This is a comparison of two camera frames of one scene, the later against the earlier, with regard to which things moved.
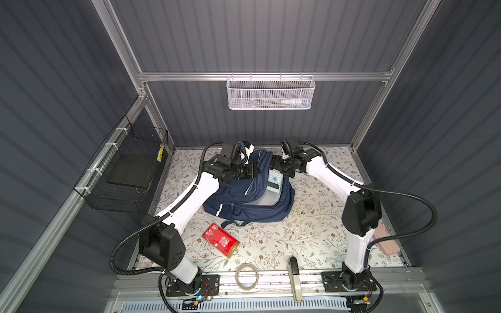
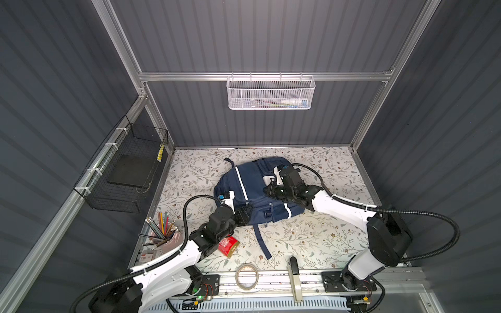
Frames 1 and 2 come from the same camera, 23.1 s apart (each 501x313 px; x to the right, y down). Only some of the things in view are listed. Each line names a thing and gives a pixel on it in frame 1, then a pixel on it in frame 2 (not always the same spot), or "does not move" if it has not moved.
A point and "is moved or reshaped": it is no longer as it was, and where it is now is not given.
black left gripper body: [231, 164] → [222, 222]
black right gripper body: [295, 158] → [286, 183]
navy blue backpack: [239, 200] is moved or reshaped
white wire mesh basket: [270, 92] does not move
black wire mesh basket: [117, 178] does not move
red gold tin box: [220, 240] does not move
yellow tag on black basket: [160, 154] does not move
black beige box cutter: [293, 267] does not move
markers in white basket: [287, 103] does not move
